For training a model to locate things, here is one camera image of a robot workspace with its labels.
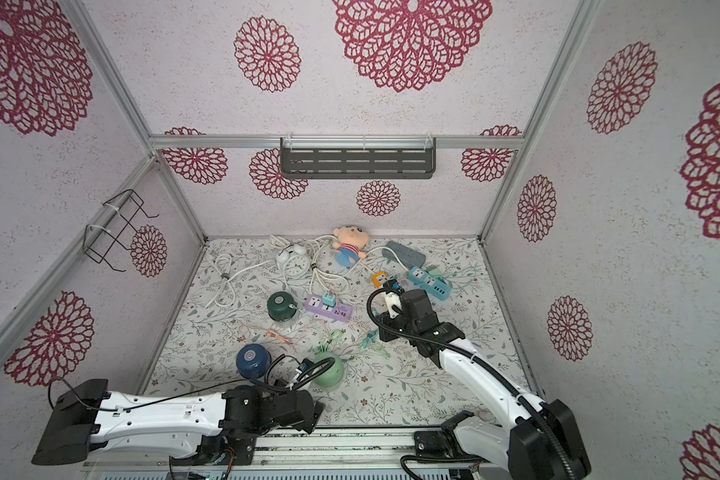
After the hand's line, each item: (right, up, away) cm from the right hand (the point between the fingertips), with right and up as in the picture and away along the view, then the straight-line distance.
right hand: (375, 316), depth 82 cm
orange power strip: (+3, +9, +24) cm, 26 cm away
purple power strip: (-15, +1, +16) cm, 22 cm away
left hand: (-17, -21, -4) cm, 28 cm away
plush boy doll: (-8, +21, +27) cm, 36 cm away
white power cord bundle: (-16, +11, +28) cm, 34 cm away
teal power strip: (+23, +6, +21) cm, 32 cm away
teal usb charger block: (-14, +3, +13) cm, 19 cm away
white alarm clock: (-27, +15, +21) cm, 37 cm away
